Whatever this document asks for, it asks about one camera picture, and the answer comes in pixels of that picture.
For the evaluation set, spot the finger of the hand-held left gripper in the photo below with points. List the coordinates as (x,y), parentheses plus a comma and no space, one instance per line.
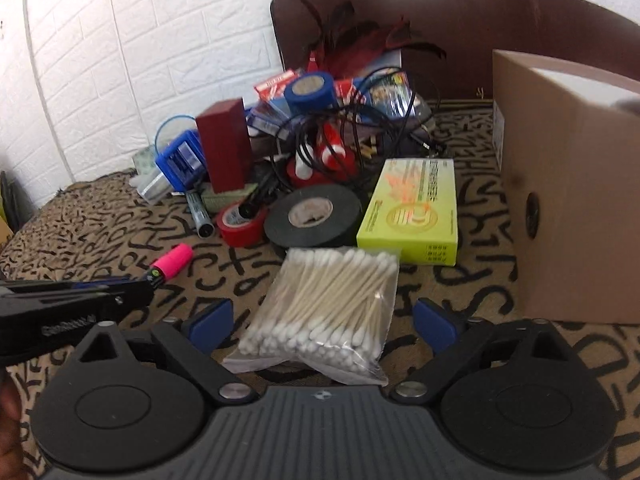
(125,292)
(50,327)

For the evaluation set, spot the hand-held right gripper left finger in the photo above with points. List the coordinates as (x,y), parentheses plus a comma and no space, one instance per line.
(210,327)

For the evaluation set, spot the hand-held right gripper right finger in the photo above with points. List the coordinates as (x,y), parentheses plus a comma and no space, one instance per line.
(440,325)

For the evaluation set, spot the bag of cotton swabs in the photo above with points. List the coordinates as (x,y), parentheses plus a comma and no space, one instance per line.
(325,305)

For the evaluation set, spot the cardboard box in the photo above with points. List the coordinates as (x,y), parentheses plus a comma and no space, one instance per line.
(575,185)

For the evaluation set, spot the person's left hand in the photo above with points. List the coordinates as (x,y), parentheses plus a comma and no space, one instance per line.
(9,425)

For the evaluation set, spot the pink highlighter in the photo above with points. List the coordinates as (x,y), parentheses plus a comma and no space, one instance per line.
(172,262)

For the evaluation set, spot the grey marker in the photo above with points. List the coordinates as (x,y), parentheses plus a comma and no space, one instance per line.
(200,215)

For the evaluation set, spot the silver foil packet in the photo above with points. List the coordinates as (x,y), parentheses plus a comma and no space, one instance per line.
(152,187)

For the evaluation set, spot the yellow green box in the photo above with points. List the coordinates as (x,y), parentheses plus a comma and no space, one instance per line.
(415,210)

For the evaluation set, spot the grey green block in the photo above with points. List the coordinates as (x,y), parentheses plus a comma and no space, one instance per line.
(222,200)

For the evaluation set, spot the black marker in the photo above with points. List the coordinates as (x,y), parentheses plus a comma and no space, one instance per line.
(252,202)

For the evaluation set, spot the black tape roll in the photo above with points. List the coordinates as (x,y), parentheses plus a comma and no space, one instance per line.
(345,222)

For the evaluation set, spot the blue plastic pencil sharpener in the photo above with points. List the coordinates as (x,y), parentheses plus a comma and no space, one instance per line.
(180,160)

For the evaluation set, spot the dark red box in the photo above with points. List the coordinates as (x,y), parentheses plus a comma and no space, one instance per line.
(225,145)

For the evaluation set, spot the red white tape roll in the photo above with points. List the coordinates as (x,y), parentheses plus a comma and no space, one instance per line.
(335,152)

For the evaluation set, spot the colourful picture card pack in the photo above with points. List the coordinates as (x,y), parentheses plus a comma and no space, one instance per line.
(390,92)

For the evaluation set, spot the red playing card box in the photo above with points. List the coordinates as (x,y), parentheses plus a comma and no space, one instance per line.
(275,85)

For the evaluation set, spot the blue tape roll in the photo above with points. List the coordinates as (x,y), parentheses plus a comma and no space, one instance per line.
(307,92)

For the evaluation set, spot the dark red feathers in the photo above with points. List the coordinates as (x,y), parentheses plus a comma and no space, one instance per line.
(360,45)

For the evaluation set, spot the dark brown headboard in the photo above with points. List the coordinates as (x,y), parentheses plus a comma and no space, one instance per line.
(500,20)

